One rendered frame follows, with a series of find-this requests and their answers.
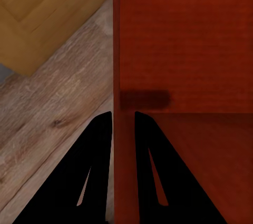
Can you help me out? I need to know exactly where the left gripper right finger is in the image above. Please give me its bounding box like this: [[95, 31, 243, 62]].
[[134, 111, 227, 224]]

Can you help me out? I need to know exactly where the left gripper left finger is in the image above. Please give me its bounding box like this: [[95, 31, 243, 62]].
[[12, 111, 112, 224]]

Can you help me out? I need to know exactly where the storage box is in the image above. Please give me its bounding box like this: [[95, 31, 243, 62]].
[[113, 0, 253, 224]]

